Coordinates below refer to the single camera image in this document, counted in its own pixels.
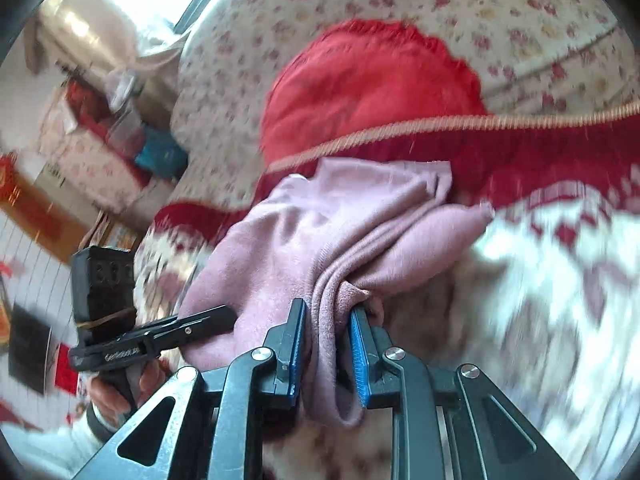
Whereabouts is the beige cloth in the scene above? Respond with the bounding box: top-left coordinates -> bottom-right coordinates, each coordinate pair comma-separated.
37,0 -> 186,92

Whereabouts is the floral covered box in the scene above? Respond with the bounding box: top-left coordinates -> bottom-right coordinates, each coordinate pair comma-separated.
39,91 -> 153,206

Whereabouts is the teal packet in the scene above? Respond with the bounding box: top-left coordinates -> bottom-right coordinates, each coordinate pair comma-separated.
134,129 -> 190,173

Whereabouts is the red bag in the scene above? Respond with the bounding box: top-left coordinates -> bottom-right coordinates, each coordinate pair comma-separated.
67,82 -> 143,161

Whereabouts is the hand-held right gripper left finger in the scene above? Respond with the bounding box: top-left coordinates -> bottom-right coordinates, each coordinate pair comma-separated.
67,297 -> 307,480

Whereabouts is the black flat panel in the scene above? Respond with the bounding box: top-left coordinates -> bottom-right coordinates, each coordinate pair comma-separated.
9,302 -> 54,396

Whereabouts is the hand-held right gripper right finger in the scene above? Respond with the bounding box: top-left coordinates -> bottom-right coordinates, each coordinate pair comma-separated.
348,306 -> 586,480

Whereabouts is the floral bed sheet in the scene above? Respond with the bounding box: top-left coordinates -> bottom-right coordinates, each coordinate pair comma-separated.
132,0 -> 640,306

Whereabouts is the pink garment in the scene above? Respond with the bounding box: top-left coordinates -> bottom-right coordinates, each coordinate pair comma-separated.
177,157 -> 496,428

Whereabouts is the red ruffled pillow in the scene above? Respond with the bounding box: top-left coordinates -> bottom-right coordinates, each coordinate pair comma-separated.
260,19 -> 490,167

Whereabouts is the red and white fleece blanket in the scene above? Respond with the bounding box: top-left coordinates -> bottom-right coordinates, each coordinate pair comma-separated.
140,100 -> 640,480

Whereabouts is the person's left forearm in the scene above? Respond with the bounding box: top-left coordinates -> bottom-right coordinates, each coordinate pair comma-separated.
0,402 -> 123,480

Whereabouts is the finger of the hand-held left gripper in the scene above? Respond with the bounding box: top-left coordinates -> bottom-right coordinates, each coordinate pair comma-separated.
134,305 -> 236,337
149,317 -> 237,357

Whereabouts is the wooden cabinet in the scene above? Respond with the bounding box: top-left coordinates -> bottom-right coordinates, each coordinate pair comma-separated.
0,152 -> 98,267

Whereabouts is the person's left hand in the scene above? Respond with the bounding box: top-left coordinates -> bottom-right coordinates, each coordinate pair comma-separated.
89,357 -> 168,433

